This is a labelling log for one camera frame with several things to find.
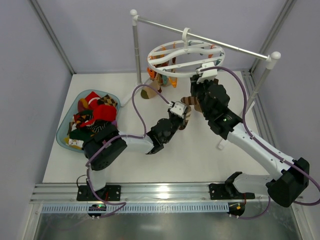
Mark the white round clip hanger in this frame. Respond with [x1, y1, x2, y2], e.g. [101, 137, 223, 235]
[147, 27, 225, 77]

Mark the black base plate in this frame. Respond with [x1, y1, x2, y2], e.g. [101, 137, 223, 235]
[76, 185, 121, 202]
[208, 183, 256, 200]

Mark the white metal drying rack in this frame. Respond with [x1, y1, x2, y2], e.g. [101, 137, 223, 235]
[119, 9, 282, 151]

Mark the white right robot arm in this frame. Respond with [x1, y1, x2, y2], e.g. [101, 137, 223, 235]
[190, 75, 310, 208]

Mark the orange clothes peg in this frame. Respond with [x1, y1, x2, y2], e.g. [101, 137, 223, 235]
[147, 67, 157, 79]
[168, 77, 178, 88]

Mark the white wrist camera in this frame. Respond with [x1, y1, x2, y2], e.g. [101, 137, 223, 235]
[196, 61, 218, 84]
[167, 101, 187, 118]

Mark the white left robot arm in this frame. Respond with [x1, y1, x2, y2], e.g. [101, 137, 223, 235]
[83, 107, 191, 192]

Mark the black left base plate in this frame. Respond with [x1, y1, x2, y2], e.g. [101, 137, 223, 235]
[76, 185, 121, 202]

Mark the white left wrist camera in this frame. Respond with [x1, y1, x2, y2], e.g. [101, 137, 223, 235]
[167, 101, 187, 118]

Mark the beige patchwork argyle sock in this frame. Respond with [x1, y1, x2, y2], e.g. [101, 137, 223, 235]
[139, 54, 178, 100]

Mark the white slotted cable duct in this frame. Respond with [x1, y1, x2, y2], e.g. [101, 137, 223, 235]
[41, 202, 229, 214]

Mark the pile of colourful socks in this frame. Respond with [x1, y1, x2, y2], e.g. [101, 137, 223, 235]
[64, 91, 118, 150]

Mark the aluminium mounting rail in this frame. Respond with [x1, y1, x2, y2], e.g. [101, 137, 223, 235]
[29, 181, 304, 204]

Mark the red sock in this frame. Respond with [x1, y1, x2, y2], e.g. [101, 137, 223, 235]
[81, 104, 117, 127]

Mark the brown striped sock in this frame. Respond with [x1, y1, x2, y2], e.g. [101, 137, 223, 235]
[179, 96, 202, 131]

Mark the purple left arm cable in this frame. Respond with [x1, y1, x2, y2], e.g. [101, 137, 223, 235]
[75, 84, 176, 220]

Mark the teal plastic basket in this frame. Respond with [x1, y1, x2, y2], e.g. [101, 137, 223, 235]
[55, 89, 121, 154]

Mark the brown yellow argyle sock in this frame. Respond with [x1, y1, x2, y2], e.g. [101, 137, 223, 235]
[97, 94, 118, 108]

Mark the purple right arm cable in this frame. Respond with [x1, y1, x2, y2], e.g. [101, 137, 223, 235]
[197, 66, 320, 220]

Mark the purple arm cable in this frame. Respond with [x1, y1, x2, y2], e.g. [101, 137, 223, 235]
[75, 84, 176, 220]
[197, 66, 320, 220]

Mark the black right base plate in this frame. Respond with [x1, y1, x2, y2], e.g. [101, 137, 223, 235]
[208, 183, 256, 200]

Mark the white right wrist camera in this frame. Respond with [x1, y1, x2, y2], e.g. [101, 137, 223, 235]
[196, 61, 218, 84]

